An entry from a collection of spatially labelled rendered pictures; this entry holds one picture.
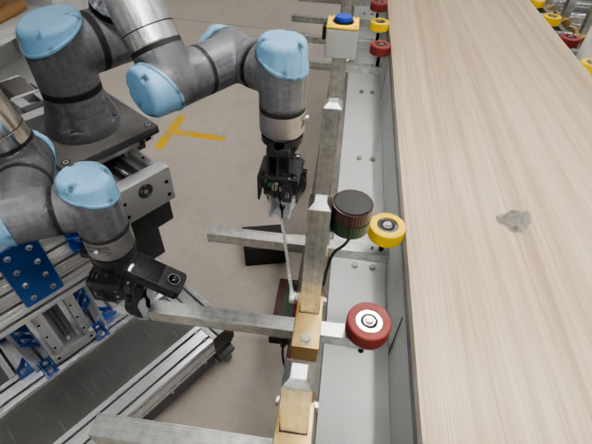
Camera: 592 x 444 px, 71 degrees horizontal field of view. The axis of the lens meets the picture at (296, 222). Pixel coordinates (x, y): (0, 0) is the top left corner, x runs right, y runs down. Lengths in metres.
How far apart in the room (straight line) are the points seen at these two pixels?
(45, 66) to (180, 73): 0.37
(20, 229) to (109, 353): 0.99
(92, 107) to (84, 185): 0.36
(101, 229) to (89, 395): 0.96
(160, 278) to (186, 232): 1.45
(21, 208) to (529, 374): 0.82
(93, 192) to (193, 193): 1.79
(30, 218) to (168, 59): 0.29
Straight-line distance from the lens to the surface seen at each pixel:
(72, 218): 0.67
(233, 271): 1.99
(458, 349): 0.80
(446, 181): 1.12
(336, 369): 1.04
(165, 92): 0.61
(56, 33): 0.91
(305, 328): 0.80
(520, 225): 1.05
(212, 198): 2.36
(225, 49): 0.68
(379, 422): 1.01
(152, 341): 1.60
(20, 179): 0.72
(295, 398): 0.51
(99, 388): 1.57
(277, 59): 0.62
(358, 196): 0.63
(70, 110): 0.97
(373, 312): 0.79
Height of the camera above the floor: 1.56
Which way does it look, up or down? 45 degrees down
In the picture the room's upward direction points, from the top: 3 degrees clockwise
